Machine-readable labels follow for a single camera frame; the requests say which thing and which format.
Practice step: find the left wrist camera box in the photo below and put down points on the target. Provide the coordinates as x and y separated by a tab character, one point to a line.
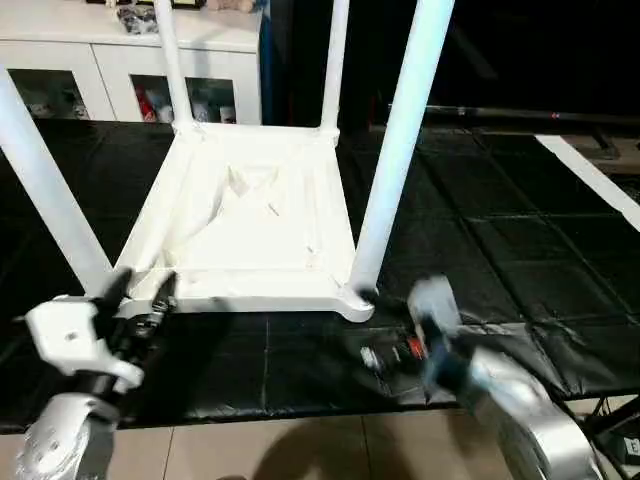
70	340

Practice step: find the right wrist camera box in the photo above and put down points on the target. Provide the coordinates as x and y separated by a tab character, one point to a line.
435	315

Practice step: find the dark long rail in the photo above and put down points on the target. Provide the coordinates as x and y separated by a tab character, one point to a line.
520	113

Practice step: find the black work mat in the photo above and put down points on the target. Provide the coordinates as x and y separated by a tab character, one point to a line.
500	250

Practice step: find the grey crumpled object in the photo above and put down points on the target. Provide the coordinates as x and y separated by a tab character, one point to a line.
138	18

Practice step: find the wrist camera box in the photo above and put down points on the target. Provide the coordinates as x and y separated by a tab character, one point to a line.
435	315
70	340

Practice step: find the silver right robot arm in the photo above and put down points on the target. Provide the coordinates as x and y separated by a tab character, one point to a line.
520	420

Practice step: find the white plastic table top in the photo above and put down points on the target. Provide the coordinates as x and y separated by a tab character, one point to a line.
250	220

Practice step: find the small white cup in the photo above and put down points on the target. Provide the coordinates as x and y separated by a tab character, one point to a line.
228	115

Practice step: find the white flat strip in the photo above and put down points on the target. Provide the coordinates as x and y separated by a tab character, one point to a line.
590	170

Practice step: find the white plastic table leg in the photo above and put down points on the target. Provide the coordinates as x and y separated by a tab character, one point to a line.
400	150
50	190
334	60
172	60

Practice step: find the white glass-door cabinet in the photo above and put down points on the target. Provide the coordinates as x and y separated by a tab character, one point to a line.
100	50

